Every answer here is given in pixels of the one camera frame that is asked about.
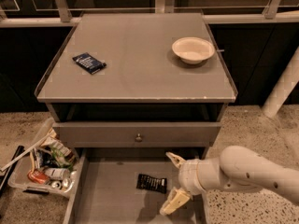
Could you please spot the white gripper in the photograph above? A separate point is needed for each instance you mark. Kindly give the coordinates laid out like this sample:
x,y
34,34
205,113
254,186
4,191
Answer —
x,y
188,175

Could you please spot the black rxbar chocolate wrapper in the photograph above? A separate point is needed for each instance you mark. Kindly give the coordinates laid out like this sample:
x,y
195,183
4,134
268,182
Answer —
x,y
148,182

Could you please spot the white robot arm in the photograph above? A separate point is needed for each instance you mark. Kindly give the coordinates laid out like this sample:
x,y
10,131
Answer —
x,y
237,169

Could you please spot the round metal drawer knob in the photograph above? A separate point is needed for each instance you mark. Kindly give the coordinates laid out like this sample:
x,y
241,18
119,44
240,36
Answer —
x,y
138,138

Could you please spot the open grey middle drawer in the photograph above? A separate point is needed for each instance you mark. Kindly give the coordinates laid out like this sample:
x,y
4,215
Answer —
x,y
105,189

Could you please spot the closed grey top drawer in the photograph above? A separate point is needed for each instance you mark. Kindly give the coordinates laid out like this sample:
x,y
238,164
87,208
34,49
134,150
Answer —
x,y
122,134

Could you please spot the grey drawer cabinet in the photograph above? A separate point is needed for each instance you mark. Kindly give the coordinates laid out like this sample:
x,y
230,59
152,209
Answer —
x,y
144,80

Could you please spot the green white snack bag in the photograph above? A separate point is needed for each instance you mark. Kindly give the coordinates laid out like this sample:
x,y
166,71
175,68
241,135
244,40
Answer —
x,y
62,155

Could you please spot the white cylindrical can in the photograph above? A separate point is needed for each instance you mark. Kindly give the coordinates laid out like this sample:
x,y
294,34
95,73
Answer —
x,y
57,173

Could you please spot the clear plastic bin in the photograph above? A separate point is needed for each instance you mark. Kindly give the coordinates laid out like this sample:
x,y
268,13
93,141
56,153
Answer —
x,y
19,178

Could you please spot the white paper bowl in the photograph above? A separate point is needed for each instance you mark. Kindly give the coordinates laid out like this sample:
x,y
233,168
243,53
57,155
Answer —
x,y
193,50

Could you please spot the dark snack packet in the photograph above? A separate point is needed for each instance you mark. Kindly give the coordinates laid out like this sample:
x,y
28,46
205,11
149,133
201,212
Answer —
x,y
44,159

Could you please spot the orange snack packet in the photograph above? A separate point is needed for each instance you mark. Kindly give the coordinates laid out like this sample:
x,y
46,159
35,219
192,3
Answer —
x,y
38,177

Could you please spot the black flat object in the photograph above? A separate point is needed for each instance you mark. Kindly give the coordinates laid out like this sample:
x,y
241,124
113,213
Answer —
x,y
7,173

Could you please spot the metal railing frame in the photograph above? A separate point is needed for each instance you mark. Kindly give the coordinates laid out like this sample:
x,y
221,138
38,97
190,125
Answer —
x,y
42,13

